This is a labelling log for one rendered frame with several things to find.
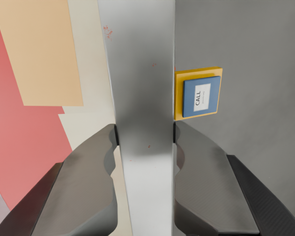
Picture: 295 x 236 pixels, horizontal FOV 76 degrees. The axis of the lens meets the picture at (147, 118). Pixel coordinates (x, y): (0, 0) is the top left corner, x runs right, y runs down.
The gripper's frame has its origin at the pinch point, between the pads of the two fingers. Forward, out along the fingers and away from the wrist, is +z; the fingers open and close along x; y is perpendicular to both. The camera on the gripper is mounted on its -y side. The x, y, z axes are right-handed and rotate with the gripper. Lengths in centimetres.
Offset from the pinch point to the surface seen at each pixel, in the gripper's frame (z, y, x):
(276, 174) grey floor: 175, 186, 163
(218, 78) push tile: 34.8, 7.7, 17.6
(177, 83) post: 33.7, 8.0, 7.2
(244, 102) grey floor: 155, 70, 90
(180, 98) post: 33.9, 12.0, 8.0
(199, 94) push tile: 33.5, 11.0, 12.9
